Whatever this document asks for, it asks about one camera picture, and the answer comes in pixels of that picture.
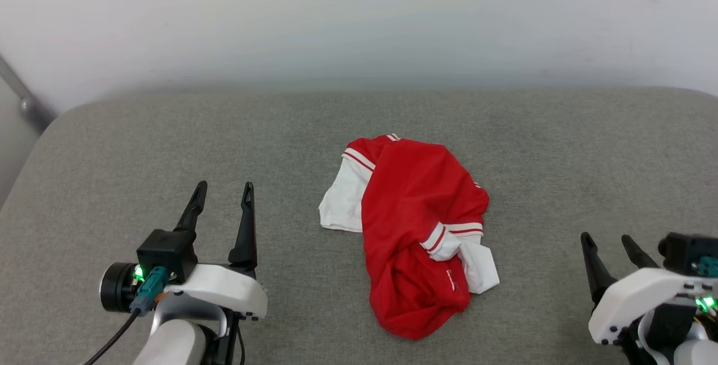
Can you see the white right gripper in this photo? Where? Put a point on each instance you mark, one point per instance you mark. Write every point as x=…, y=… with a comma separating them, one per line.
x=639, y=300

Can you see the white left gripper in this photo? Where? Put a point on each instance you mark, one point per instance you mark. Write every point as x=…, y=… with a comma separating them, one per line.
x=224, y=289

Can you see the red and white jersey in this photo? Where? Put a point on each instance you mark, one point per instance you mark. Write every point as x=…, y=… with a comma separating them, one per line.
x=415, y=225

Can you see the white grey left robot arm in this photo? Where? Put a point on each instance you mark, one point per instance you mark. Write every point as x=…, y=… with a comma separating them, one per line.
x=171, y=345

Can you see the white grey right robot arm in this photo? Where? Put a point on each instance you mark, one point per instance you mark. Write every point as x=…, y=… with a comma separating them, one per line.
x=684, y=337

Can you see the grey metal pole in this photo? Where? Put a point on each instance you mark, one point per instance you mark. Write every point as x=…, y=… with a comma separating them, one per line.
x=25, y=101

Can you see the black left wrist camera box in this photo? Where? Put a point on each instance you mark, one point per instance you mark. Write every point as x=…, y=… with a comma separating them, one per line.
x=162, y=255

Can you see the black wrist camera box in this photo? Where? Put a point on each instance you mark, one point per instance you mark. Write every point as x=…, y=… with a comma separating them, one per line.
x=687, y=253
x=162, y=255

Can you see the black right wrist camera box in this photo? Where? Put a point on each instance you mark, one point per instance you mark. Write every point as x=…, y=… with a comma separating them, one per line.
x=687, y=253

